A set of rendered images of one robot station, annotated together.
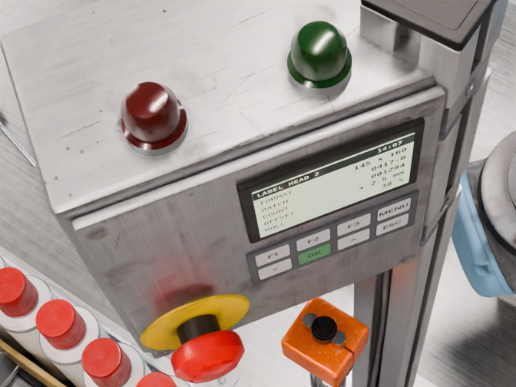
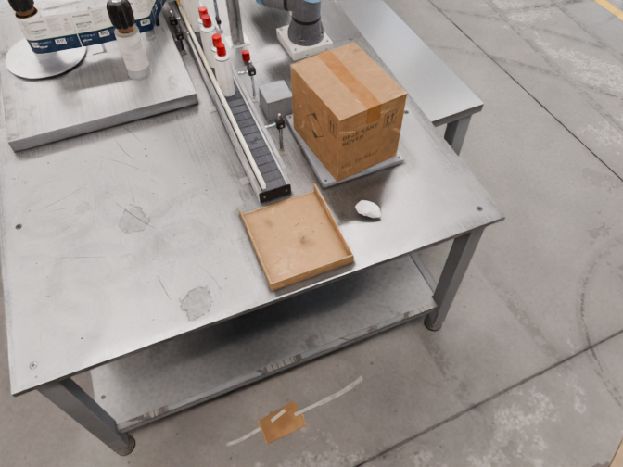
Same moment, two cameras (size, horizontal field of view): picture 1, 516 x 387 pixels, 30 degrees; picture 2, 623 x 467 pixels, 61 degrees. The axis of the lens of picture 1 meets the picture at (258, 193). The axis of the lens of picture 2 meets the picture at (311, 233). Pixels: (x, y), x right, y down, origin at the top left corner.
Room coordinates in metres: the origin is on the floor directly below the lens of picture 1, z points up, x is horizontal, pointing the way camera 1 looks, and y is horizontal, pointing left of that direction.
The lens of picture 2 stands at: (-1.44, -1.16, 2.17)
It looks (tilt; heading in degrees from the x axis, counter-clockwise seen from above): 54 degrees down; 24
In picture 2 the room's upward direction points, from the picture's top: 1 degrees counter-clockwise
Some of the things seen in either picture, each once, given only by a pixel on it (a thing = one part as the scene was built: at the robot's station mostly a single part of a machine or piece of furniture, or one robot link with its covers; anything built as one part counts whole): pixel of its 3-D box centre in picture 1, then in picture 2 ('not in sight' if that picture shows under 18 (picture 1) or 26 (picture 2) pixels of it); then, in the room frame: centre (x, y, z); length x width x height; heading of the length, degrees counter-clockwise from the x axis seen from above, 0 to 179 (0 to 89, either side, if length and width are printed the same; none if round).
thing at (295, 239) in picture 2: not in sight; (294, 233); (-0.60, -0.73, 0.85); 0.30 x 0.26 x 0.04; 46
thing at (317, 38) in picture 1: (319, 51); not in sight; (0.21, -0.03, 1.49); 0.03 x 0.03 x 0.02
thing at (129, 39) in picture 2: not in sight; (129, 38); (-0.16, 0.13, 1.03); 0.09 x 0.09 x 0.30
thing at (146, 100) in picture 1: (150, 112); not in sight; (0.20, 0.03, 1.49); 0.03 x 0.03 x 0.02
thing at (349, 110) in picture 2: not in sight; (345, 111); (-0.17, -0.72, 0.99); 0.30 x 0.24 x 0.27; 54
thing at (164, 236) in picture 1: (243, 163); not in sight; (0.23, 0.00, 1.38); 0.17 x 0.10 x 0.19; 101
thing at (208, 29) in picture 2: not in sight; (210, 41); (-0.01, -0.11, 0.98); 0.05 x 0.05 x 0.20
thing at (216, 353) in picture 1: (205, 348); not in sight; (0.15, 0.04, 1.33); 0.04 x 0.03 x 0.04; 101
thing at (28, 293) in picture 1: (41, 324); not in sight; (0.32, 0.22, 0.98); 0.05 x 0.05 x 0.20
